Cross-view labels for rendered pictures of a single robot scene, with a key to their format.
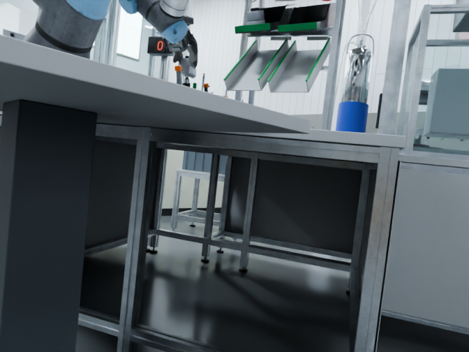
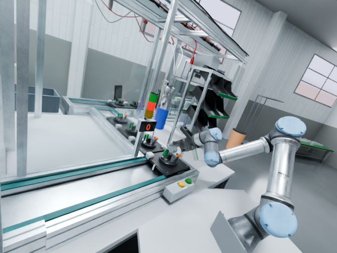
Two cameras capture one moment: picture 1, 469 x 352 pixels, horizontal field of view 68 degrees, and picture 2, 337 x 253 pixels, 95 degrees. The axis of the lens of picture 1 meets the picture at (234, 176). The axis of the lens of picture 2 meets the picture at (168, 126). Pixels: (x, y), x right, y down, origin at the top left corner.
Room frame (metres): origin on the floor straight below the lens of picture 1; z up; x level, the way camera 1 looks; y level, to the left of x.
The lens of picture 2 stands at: (1.03, 1.17, 1.53)
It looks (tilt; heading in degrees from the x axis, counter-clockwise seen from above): 17 degrees down; 293
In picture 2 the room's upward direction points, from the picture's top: 18 degrees clockwise
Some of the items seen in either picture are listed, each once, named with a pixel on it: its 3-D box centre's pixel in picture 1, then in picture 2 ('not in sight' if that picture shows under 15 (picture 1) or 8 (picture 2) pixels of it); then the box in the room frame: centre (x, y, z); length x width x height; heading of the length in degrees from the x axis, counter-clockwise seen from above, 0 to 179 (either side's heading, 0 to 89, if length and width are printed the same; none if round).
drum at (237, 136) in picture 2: not in sight; (235, 140); (0.90, -3.90, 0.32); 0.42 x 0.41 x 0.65; 133
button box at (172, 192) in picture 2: not in sight; (179, 188); (1.17, 0.37, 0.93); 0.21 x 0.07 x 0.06; 72
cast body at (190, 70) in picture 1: (189, 66); (172, 145); (1.36, 0.22, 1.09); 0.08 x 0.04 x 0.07; 162
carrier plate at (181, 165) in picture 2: not in sight; (167, 161); (1.35, 0.22, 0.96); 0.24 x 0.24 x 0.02; 72
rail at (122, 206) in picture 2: not in sight; (148, 194); (1.29, 0.53, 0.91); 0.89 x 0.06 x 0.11; 72
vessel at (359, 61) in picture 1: (357, 69); (167, 94); (1.92, -0.60, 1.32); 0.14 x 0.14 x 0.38
